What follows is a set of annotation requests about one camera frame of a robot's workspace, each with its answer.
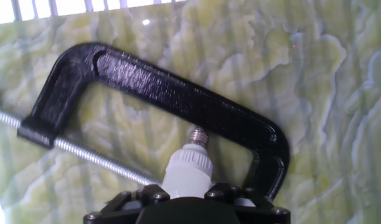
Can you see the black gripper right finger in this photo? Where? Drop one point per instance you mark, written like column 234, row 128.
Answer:
column 221, row 193

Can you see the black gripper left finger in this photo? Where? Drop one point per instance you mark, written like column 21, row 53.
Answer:
column 153, row 194

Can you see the white light bulb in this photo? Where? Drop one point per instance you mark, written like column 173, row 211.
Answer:
column 187, row 168

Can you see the black C-clamp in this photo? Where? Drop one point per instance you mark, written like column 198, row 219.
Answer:
column 178, row 93

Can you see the green marble pattern mat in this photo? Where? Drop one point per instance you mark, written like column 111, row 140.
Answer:
column 302, row 124

